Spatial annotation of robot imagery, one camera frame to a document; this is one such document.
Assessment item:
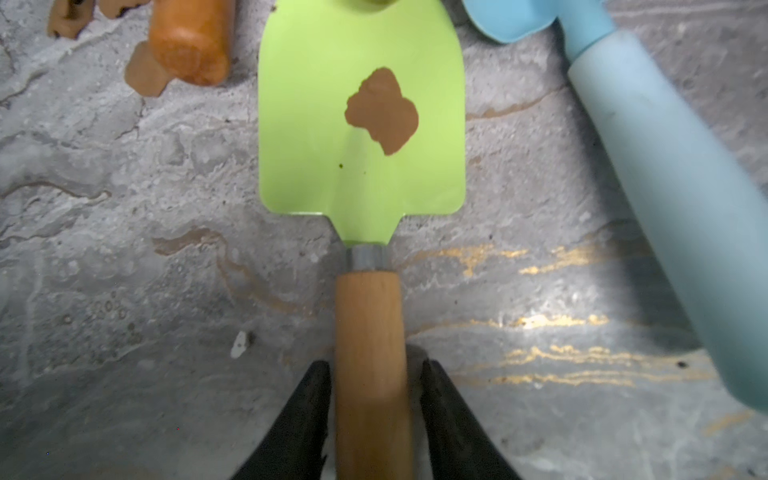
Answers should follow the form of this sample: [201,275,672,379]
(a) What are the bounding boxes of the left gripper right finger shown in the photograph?
[420,359,521,480]

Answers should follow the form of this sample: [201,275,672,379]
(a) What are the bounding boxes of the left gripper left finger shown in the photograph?
[233,360,332,479]

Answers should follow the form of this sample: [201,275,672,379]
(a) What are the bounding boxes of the brown soil pieces on table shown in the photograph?
[46,0,175,98]

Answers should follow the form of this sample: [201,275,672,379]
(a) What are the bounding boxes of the yellow square trowel wooden handle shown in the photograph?
[148,0,236,86]

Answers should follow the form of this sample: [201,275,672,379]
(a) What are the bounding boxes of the light green square trowel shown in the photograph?
[258,0,466,479]

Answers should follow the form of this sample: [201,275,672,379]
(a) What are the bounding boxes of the light blue trowel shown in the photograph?
[464,1,767,411]

